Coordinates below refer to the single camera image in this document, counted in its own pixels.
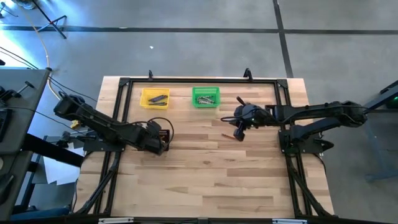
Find yellow plastic basket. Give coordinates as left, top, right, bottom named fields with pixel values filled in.
left=139, top=88, right=171, bottom=111

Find grey side desk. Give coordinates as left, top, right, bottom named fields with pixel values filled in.
left=0, top=67, right=52, bottom=220

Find green plastic basket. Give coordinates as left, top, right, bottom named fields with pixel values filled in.
left=192, top=86, right=221, bottom=109

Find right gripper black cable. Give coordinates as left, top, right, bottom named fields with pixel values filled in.
left=220, top=113, right=249, bottom=124

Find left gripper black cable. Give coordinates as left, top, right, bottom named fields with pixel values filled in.
left=146, top=116, right=175, bottom=147

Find grey metal table stand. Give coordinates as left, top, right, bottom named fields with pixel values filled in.
left=348, top=80, right=398, bottom=182

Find black floor stand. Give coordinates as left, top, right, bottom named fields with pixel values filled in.
left=30, top=0, right=68, bottom=40

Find white paper sheet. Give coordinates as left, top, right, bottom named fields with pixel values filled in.
left=42, top=155, right=81, bottom=186

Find white label strip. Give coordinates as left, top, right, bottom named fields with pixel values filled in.
left=98, top=217, right=134, bottom=224
left=272, top=218, right=308, bottom=224

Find black floor cable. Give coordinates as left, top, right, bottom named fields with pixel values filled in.
left=49, top=77, right=98, bottom=103

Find black desk beam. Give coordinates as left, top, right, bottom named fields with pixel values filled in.
left=22, top=133, right=85, bottom=168

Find black table frame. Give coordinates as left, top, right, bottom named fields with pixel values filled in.
left=74, top=77, right=333, bottom=218

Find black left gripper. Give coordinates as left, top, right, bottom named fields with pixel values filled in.
left=136, top=120, right=170, bottom=156

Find black device with green light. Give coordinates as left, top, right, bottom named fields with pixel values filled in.
left=385, top=95, right=398, bottom=110

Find black plastic basket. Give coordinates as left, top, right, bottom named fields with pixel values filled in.
left=157, top=129, right=171, bottom=152

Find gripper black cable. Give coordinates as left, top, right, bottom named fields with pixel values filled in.
left=146, top=116, right=175, bottom=147
left=220, top=113, right=249, bottom=124

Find yellow floor cable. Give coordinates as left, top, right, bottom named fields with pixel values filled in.
left=12, top=0, right=82, bottom=129

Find person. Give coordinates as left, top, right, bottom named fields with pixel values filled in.
left=11, top=207, right=71, bottom=221

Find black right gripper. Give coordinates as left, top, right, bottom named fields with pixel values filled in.
left=233, top=96, right=269, bottom=142

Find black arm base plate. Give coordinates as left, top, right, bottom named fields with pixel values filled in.
left=83, top=129, right=129, bottom=152
left=278, top=128, right=335, bottom=156

